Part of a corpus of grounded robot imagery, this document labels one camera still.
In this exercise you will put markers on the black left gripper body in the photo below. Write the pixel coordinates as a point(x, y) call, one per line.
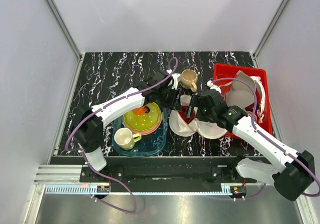
point(166, 97)

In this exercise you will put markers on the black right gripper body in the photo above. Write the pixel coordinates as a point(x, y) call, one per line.
point(203, 114)

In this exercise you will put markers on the red bra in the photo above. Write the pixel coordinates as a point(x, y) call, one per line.
point(184, 117)

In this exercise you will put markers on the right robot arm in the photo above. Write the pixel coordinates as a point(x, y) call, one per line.
point(289, 171)

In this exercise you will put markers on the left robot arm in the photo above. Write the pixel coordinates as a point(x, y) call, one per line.
point(90, 123)

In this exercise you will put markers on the grey bra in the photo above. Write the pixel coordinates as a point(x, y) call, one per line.
point(239, 94)

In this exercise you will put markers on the white lace bra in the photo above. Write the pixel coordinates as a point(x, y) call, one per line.
point(262, 94)

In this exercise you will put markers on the beige ceramic mug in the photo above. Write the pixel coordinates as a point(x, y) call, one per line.
point(189, 79)

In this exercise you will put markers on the orange mug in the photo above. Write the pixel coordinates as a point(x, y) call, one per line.
point(141, 110)

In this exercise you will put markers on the green polka dot bowl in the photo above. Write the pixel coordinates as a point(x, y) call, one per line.
point(154, 108)

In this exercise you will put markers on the pink plate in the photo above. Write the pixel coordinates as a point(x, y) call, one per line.
point(152, 130)

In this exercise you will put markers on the red plastic bin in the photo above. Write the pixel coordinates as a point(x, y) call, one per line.
point(225, 71)

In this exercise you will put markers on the teal transparent plastic tub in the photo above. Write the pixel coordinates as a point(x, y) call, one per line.
point(150, 145)

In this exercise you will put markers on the cream and yellow mug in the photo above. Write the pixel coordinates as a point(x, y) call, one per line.
point(125, 139)

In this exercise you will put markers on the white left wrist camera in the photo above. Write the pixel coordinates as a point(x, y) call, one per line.
point(176, 78)

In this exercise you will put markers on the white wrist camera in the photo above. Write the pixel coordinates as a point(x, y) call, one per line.
point(211, 85)
point(176, 78)

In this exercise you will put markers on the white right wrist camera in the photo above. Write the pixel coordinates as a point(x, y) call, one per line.
point(211, 85)

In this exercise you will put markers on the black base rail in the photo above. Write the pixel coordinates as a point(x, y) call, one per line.
point(172, 174)

